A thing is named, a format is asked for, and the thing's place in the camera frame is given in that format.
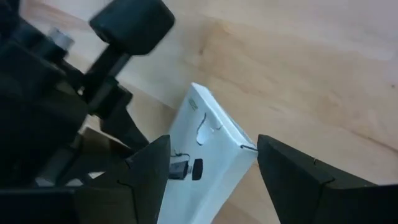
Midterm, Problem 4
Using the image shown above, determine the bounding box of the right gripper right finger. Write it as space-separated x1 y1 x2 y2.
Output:
257 134 381 224

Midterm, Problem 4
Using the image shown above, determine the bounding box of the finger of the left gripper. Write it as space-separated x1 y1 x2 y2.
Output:
98 83 150 156
81 0 176 96

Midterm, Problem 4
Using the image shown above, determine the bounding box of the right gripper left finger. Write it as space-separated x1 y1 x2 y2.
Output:
75 134 172 224

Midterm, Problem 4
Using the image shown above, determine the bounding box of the white cardboard retail box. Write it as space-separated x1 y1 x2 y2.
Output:
156 82 259 224

